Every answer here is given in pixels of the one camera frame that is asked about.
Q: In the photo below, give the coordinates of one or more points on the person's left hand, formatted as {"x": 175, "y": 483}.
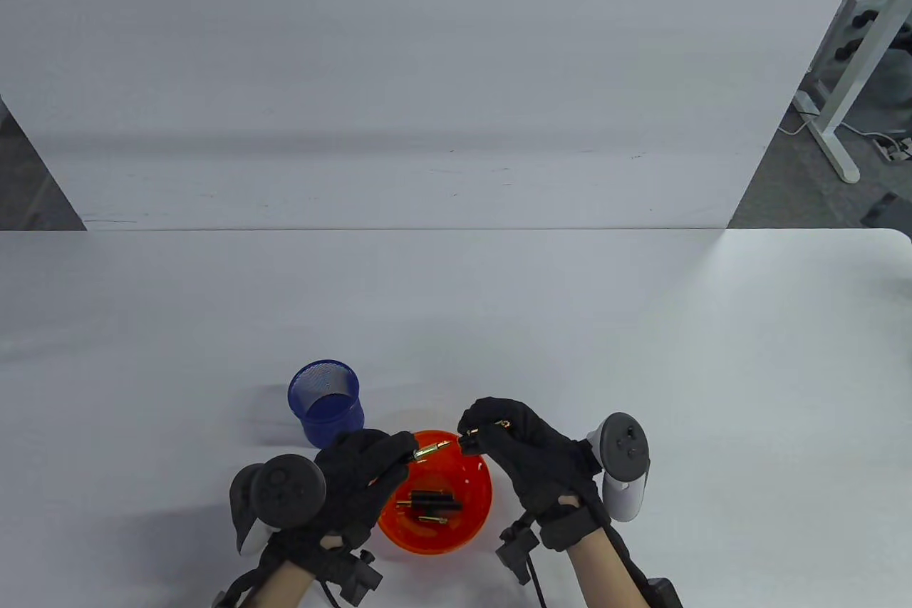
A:
{"x": 363, "y": 480}

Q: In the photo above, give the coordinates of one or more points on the person's right hand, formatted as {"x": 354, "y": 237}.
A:
{"x": 548, "y": 480}

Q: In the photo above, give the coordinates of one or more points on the pile of fountain pen components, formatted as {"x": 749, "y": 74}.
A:
{"x": 431, "y": 497}

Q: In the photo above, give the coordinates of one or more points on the person's right forearm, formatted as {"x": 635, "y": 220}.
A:
{"x": 605, "y": 576}

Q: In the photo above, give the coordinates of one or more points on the person's left forearm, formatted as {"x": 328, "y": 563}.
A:
{"x": 292, "y": 590}

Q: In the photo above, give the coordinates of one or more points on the grey and white controller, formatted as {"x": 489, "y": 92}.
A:
{"x": 623, "y": 447}
{"x": 285, "y": 490}

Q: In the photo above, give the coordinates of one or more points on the orange plastic bowl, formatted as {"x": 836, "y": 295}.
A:
{"x": 434, "y": 540}

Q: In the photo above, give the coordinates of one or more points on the blue mesh pen holder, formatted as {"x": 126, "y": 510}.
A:
{"x": 320, "y": 387}

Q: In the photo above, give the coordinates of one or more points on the white partition board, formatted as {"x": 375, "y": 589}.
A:
{"x": 427, "y": 66}

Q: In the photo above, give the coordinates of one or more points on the grey power strip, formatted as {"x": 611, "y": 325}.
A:
{"x": 894, "y": 150}

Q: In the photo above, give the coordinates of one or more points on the black office chair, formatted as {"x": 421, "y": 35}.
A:
{"x": 858, "y": 20}

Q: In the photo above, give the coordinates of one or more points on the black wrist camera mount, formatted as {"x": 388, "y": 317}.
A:
{"x": 516, "y": 551}
{"x": 360, "y": 576}

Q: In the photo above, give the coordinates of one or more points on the white desk frame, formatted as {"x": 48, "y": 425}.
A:
{"x": 843, "y": 166}

